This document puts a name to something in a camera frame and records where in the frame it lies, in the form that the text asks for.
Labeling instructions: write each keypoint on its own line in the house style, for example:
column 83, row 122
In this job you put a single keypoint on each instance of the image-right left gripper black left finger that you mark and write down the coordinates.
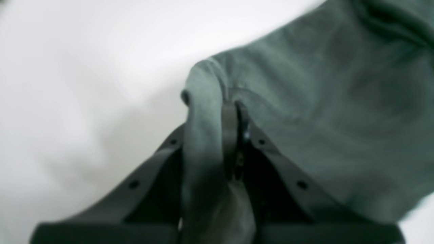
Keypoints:
column 144, row 208

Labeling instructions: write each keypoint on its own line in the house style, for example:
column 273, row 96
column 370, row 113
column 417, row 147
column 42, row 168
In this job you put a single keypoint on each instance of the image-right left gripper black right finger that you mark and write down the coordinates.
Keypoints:
column 289, row 207

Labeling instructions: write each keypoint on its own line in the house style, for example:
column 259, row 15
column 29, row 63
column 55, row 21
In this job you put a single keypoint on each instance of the dark grey T-shirt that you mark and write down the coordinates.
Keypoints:
column 345, row 91

